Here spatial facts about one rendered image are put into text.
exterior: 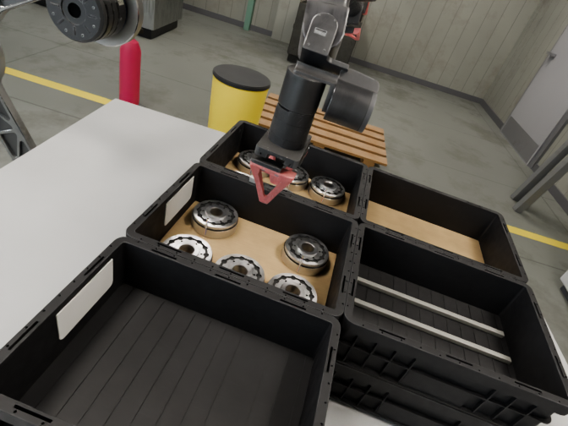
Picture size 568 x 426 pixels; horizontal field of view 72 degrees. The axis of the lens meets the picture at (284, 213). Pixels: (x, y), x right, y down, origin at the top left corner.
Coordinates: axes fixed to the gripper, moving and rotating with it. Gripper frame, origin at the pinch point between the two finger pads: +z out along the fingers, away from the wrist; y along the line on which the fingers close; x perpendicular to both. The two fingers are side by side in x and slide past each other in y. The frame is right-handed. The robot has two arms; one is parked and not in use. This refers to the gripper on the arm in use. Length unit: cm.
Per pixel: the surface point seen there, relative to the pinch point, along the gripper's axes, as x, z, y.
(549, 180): -182, 67, 269
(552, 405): -55, 13, -8
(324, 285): -16.5, 23.2, 8.4
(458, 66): -143, 65, 612
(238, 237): 4.9, 23.9, 12.8
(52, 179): 61, 39, 23
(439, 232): -45, 23, 47
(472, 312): -51, 22, 18
